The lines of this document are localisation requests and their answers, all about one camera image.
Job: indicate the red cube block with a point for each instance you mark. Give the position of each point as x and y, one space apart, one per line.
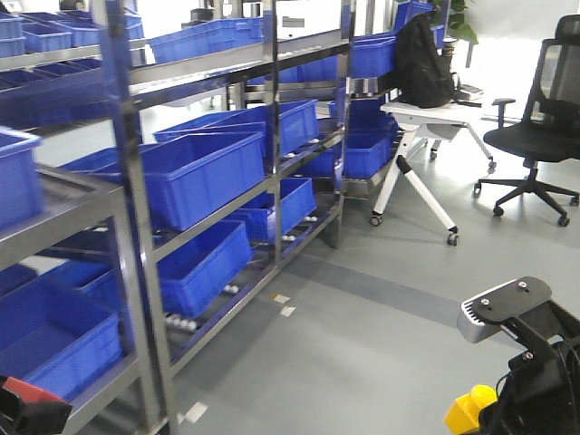
28 392

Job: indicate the black backpack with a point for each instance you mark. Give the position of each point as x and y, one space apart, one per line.
422 75

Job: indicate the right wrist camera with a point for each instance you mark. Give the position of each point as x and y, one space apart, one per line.
485 314

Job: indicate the white folding desk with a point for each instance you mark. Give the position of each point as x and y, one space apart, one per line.
418 126

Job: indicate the blue bin bottom left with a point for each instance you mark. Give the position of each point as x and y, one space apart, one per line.
56 338

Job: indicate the blue bin on middle shelf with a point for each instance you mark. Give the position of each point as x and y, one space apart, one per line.
189 178

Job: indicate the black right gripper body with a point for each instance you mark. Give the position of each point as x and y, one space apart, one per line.
541 395

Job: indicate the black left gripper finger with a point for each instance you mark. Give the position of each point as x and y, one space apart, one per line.
19 417

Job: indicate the steel storage rack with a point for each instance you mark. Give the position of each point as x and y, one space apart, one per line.
137 89

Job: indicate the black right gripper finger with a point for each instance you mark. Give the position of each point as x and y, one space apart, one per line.
494 419

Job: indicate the blue bin lower shelf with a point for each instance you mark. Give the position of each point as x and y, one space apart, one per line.
190 278

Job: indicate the black mesh office chair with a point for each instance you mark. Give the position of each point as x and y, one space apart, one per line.
549 129

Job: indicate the yellow toy brick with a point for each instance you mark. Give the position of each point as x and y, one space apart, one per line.
463 414

